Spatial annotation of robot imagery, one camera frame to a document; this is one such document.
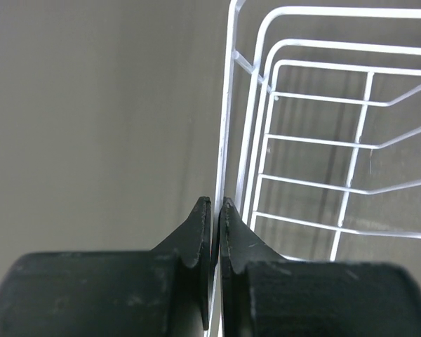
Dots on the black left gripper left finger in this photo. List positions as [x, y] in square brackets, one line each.
[163, 291]

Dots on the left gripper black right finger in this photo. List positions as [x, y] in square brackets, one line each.
[264, 294]

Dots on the white wire dish rack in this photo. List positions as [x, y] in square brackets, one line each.
[320, 132]

